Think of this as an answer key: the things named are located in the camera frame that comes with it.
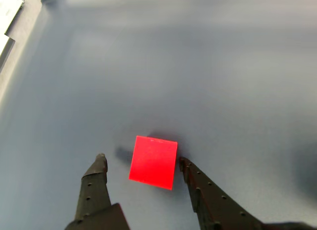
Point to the red cube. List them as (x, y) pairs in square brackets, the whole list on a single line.
[(153, 163)]

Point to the blue-grey table mat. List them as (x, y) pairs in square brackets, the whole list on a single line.
[(173, 66)]

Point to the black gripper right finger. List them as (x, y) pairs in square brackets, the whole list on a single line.
[(213, 205)]

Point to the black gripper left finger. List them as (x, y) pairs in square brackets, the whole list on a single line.
[(92, 190)]

